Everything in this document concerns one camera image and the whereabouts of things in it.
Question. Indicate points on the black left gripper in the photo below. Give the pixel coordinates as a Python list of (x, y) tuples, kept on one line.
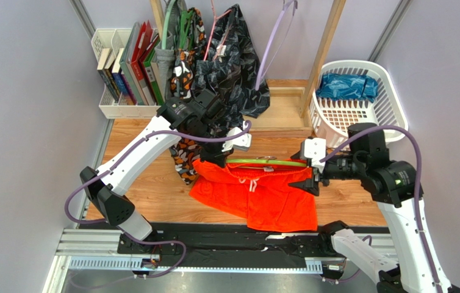
[(218, 157)]

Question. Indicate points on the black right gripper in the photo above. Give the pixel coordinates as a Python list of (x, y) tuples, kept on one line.
[(317, 175)]

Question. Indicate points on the lime green hanger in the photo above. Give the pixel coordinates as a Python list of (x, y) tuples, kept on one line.
[(267, 161)]

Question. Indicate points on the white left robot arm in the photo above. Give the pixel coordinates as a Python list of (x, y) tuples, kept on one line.
[(106, 186)]

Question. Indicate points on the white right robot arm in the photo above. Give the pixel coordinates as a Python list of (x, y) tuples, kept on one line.
[(395, 186)]

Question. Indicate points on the dark leaf-pattern shorts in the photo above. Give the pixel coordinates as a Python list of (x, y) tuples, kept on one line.
[(230, 72)]

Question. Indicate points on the orange camouflage shorts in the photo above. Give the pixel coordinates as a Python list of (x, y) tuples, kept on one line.
[(182, 81)]

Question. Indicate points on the grey shorts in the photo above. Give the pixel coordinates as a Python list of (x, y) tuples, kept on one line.
[(165, 60)]

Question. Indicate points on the pink hanger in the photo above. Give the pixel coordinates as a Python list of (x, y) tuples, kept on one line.
[(216, 17)]

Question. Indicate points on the dark green hanger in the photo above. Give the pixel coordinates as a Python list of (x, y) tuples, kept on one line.
[(184, 30)]

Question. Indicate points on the purple hanger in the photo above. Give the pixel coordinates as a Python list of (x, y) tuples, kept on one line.
[(268, 57)]

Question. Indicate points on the wooden clothes rack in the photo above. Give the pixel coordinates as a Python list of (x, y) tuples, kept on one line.
[(290, 98)]

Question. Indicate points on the green folder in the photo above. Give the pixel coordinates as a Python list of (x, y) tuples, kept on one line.
[(152, 72)]

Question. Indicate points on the white laundry basket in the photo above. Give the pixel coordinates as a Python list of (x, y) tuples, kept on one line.
[(330, 119)]

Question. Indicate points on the blue patterned garment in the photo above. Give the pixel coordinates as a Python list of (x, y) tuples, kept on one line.
[(348, 87)]

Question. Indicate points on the white file organizer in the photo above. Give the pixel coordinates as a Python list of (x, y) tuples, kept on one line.
[(129, 90)]

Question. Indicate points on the blue book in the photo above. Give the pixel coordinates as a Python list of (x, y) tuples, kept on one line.
[(119, 76)]

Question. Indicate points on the grey-green folder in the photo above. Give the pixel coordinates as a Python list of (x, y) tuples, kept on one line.
[(126, 66)]

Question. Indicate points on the red folder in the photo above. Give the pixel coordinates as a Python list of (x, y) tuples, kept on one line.
[(140, 41)]

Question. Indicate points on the dark navy book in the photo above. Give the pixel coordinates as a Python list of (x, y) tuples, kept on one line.
[(104, 70)]

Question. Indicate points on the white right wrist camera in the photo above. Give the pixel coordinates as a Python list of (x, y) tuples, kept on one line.
[(313, 150)]

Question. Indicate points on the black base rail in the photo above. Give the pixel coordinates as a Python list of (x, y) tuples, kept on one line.
[(232, 246)]

